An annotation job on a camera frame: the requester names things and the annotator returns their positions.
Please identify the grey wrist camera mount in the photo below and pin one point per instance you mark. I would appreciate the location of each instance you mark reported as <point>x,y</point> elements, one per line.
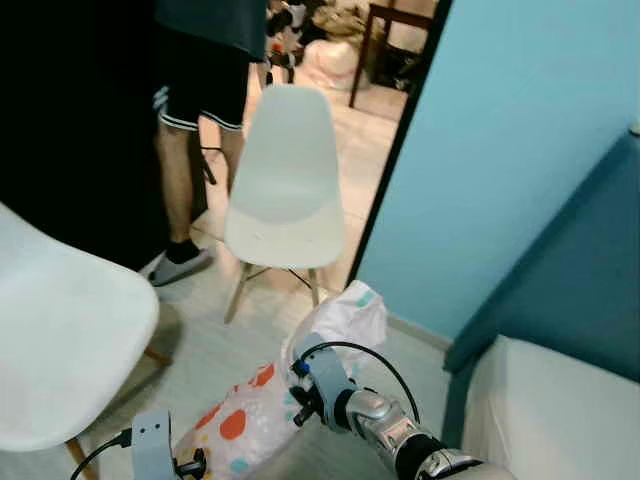
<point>328,372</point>
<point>152,445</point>

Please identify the black door frame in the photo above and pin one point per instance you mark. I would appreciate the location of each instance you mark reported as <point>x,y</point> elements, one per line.
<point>400,130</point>

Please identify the pink pillow with coloured spots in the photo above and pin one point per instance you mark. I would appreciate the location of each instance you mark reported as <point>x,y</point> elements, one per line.
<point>235,425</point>

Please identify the white plastic chair wooden legs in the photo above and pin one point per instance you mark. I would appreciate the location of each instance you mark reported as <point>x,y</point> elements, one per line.
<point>285,190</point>
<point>60,330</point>

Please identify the black cabinet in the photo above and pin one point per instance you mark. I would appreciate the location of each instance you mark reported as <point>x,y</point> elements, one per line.
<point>70,100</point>

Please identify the dark wooden chair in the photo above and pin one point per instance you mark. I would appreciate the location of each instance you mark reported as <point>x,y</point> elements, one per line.
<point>372,15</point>

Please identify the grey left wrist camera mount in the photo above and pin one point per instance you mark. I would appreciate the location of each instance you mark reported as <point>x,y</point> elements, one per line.
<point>152,445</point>

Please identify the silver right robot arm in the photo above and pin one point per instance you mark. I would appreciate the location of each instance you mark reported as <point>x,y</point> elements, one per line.
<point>390,425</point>

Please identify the white plastic bag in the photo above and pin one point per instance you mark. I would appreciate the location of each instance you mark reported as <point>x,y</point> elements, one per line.
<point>330,65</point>

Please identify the black white red machine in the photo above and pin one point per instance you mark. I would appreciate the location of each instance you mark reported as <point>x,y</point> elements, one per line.
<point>285,30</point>

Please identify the person in dark shirt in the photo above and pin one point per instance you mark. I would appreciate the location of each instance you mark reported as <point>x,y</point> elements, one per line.
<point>200,70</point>

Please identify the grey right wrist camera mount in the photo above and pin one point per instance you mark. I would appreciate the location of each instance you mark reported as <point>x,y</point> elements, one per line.
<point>328,372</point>

